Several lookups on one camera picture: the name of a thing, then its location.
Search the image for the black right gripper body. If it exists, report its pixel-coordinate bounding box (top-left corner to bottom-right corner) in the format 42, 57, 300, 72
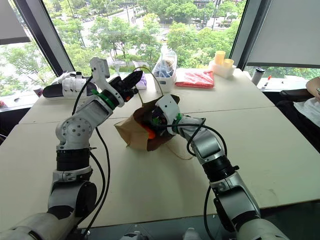
150, 105, 174, 138

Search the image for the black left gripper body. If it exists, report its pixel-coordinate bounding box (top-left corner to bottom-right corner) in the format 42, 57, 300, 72
109, 76, 139, 102

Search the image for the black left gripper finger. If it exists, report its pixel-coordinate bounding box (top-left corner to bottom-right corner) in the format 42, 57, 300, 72
121, 70, 144, 85
124, 76, 142, 89

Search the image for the orange plush toy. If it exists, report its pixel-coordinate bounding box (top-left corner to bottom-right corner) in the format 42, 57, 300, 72
141, 122, 157, 140

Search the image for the brown paper bag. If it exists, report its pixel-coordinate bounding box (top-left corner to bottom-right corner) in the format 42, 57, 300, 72
114, 66, 194, 161

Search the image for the clear plastic bag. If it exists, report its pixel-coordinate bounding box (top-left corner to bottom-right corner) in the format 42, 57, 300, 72
151, 51, 179, 79

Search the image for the red plastic bag stack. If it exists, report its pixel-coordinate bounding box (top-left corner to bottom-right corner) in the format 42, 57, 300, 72
174, 69, 216, 89

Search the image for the purple packet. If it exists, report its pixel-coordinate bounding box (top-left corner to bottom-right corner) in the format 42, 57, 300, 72
135, 71, 148, 90

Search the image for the white plastic bin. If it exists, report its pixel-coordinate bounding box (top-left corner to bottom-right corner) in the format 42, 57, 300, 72
155, 74, 177, 92

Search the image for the white mechanical device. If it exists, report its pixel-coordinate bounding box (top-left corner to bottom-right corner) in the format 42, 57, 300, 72
53, 71, 88, 98

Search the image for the white cup holder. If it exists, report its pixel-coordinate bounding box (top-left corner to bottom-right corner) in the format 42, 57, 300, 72
208, 59, 236, 79

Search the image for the tall yellow cup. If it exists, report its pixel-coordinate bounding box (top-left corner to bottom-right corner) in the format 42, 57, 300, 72
214, 50, 226, 66

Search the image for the short yellow cup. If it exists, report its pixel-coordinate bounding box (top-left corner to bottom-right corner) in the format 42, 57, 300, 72
222, 58, 235, 71

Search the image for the white travel mug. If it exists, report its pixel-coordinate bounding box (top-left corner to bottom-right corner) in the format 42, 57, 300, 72
250, 67, 266, 86

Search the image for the grey rounded robot part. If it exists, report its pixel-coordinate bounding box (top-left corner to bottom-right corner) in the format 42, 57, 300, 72
183, 227, 201, 240
121, 230, 143, 240

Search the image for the red marker pen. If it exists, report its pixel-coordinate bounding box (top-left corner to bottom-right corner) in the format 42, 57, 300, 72
261, 74, 272, 90

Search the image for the grey roller blind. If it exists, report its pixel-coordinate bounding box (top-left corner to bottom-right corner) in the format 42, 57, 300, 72
246, 0, 320, 69
0, 0, 31, 46

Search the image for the black chair armrest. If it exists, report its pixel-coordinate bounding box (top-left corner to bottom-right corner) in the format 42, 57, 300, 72
279, 88, 310, 99

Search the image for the seated person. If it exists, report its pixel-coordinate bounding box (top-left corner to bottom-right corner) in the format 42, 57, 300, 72
275, 76, 320, 153

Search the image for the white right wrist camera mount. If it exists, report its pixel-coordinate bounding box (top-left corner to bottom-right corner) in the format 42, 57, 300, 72
154, 94, 181, 126

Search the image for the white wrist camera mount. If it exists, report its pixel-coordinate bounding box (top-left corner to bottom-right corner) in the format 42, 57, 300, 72
89, 56, 125, 108
154, 94, 181, 126

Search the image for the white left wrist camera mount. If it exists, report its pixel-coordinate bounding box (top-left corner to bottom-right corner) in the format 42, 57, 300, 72
89, 56, 125, 108

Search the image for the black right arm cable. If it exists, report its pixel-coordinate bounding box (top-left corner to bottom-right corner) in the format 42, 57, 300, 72
163, 117, 228, 240

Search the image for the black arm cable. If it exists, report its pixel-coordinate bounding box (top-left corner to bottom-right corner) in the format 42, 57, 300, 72
71, 76, 111, 237
163, 117, 228, 240

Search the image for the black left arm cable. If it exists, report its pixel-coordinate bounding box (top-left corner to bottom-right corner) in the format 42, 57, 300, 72
71, 76, 111, 237

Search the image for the dark window frame post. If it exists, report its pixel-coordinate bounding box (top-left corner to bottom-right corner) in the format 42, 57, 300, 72
12, 0, 76, 77
228, 0, 274, 71

